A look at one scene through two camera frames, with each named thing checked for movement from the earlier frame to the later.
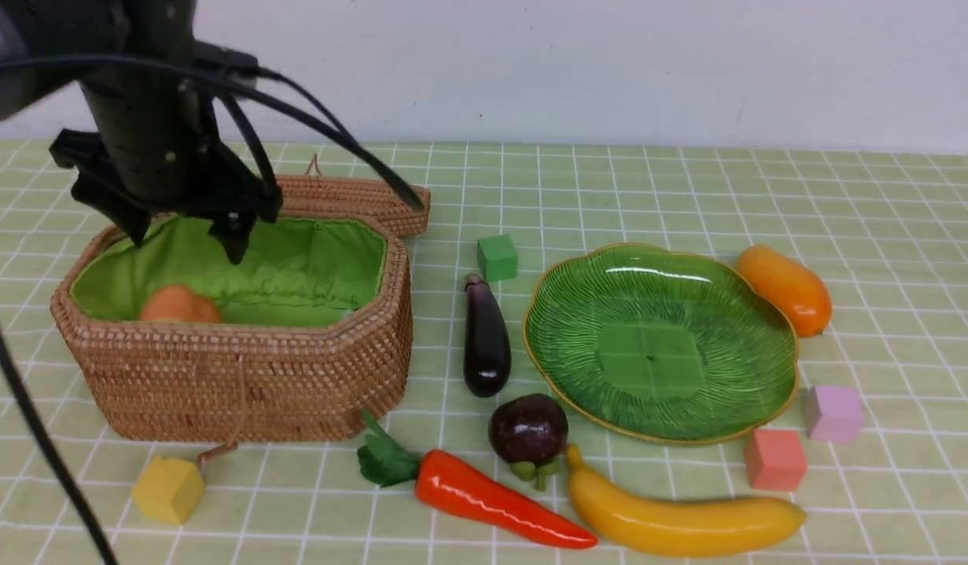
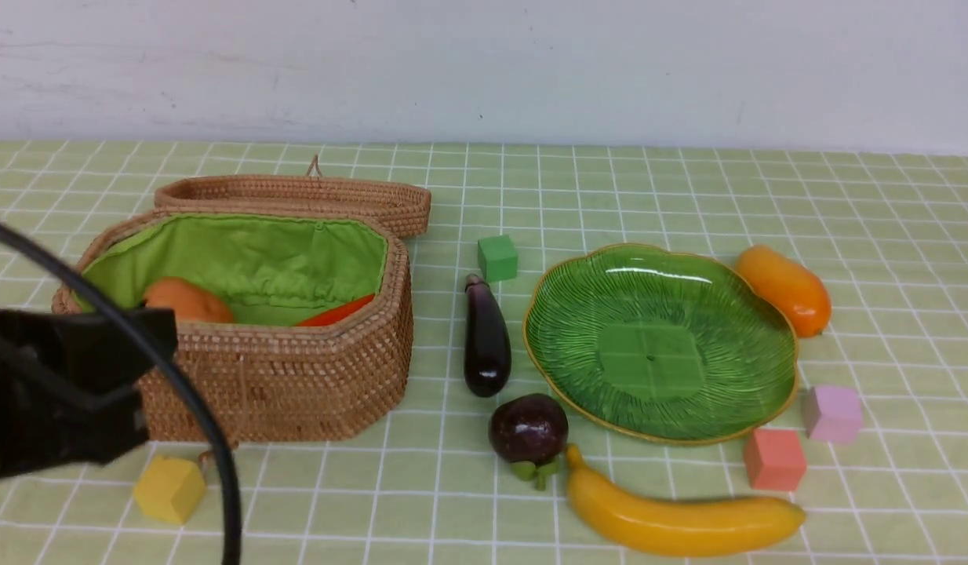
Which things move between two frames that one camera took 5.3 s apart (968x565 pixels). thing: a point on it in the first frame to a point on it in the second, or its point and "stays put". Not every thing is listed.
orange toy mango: [798, 291] stays put
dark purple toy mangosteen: [529, 431] stays put
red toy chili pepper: [453, 482] to [338, 315]
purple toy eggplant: [487, 352] stays put
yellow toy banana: [676, 526] stays put
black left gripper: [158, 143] to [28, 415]
